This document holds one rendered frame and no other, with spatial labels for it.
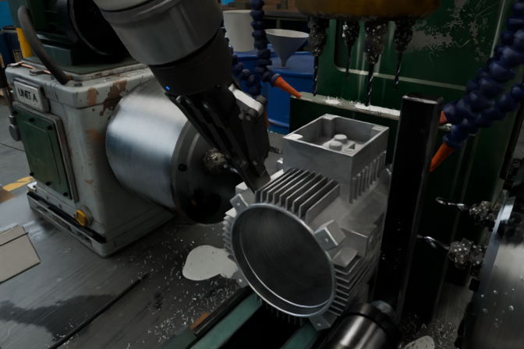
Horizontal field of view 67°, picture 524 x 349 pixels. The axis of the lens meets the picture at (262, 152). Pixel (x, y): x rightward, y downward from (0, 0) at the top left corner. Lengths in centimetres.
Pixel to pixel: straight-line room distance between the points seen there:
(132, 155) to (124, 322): 29
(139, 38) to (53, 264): 68
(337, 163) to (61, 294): 58
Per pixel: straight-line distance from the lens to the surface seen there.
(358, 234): 47
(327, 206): 49
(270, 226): 61
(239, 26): 261
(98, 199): 84
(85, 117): 78
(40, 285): 90
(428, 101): 35
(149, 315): 77
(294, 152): 53
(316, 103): 68
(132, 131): 70
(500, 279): 44
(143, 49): 34
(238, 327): 57
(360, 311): 43
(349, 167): 49
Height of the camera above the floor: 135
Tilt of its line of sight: 25 degrees down
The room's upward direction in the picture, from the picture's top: straight up
